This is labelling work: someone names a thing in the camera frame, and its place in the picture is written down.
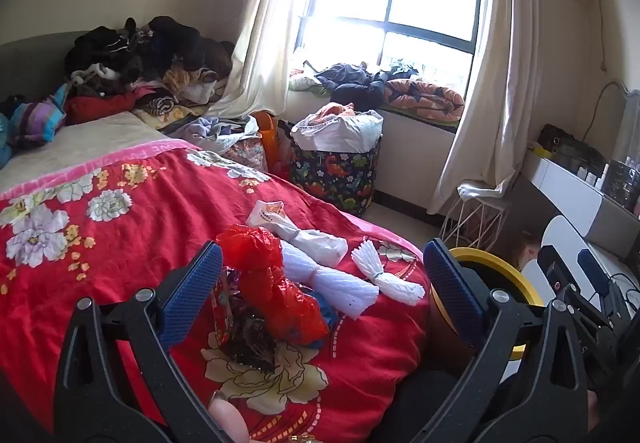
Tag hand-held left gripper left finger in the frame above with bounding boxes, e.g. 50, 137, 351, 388
54, 241, 233, 443

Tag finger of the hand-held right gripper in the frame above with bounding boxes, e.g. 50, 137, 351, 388
539, 245, 571, 299
579, 250, 611, 296

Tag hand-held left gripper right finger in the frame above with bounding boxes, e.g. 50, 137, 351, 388
424, 238, 588, 443

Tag yellow rimmed black trash bin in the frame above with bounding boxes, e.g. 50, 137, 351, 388
429, 247, 546, 374

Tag small white foam net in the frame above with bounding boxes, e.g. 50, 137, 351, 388
351, 239, 426, 306

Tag black green snack wrapper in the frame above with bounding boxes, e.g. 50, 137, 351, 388
227, 313, 281, 372

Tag large white foam net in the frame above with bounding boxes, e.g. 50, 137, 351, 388
277, 238, 381, 321

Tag knotted white plastic bag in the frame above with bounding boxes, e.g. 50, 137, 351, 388
245, 200, 349, 269

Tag person's left hand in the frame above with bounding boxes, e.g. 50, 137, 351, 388
210, 390, 248, 443

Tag cardboard box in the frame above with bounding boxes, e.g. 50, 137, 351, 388
510, 235, 542, 270

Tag white grey dressing table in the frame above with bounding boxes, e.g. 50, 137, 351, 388
519, 148, 640, 260

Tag red floral blanket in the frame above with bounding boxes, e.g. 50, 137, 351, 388
0, 138, 432, 443

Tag clear cosmetics organizer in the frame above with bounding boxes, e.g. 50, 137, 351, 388
599, 157, 640, 216

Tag white cloth on stool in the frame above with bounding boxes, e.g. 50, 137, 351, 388
457, 182, 507, 202

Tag person's black trouser leg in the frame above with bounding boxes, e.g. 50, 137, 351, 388
395, 370, 476, 443

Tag black bag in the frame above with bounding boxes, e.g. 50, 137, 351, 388
536, 123, 607, 175

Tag floral fabric bag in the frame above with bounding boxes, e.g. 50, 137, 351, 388
220, 133, 269, 172

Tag wavy framed mirror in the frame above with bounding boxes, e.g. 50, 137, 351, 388
599, 80, 640, 165

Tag dinosaur print laundry basket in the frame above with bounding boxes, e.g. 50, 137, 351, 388
290, 133, 383, 217

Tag orange bag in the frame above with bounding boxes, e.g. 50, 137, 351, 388
250, 110, 279, 172

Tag beige bed sheet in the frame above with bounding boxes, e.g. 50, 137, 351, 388
0, 112, 171, 191

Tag orange navy patterned quilt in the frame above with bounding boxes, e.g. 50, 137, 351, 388
384, 78, 466, 124

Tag white cloth bundle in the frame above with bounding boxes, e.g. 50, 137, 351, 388
291, 108, 385, 155

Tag cream curtain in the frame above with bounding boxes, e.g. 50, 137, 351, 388
206, 0, 328, 120
427, 0, 532, 216

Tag dark blue jacket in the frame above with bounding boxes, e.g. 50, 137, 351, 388
314, 63, 387, 110

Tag striped purple blue cloth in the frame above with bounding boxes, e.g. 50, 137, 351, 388
9, 83, 72, 147

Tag green white cloth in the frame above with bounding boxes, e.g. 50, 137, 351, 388
288, 70, 322, 92

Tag pile of dark clothes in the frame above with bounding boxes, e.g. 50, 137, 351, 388
64, 16, 236, 124

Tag grey bed headboard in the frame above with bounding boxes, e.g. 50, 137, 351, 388
0, 30, 96, 106

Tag black cables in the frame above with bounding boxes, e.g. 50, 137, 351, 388
606, 272, 640, 311

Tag white wire stool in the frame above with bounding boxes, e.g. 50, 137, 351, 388
439, 183, 512, 258

